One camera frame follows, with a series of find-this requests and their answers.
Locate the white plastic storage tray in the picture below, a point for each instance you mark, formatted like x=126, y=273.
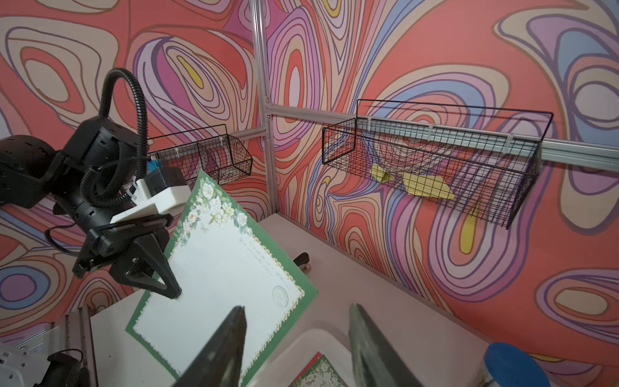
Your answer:
x=302, y=355

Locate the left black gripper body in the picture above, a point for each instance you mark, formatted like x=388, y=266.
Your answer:
x=104, y=244

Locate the yellow sticky note small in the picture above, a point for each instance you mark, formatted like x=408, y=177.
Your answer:
x=381, y=175

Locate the back black wire basket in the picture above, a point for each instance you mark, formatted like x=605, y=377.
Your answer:
x=489, y=156

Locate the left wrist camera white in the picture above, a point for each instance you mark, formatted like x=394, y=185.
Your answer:
x=162, y=191

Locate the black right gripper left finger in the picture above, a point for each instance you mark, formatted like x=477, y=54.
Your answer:
x=219, y=363

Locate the black wire basket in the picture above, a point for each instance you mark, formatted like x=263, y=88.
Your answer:
x=489, y=156
x=210, y=149

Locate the blue lid pen tube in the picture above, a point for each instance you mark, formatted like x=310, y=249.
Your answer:
x=505, y=365

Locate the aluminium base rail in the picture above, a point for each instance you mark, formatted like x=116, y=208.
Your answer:
x=52, y=354

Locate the yellow sticky note large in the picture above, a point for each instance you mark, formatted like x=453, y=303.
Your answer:
x=428, y=186

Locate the left black wire basket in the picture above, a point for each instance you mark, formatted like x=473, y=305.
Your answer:
x=210, y=149

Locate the green floral stationery sheet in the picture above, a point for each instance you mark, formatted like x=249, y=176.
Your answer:
x=221, y=258
x=319, y=372

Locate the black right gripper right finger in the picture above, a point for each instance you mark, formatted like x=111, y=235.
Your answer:
x=374, y=360

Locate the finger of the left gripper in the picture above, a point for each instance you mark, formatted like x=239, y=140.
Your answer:
x=144, y=265

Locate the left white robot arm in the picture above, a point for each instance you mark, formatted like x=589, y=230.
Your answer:
x=86, y=178

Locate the blue black stapler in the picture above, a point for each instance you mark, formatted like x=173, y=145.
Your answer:
x=303, y=262

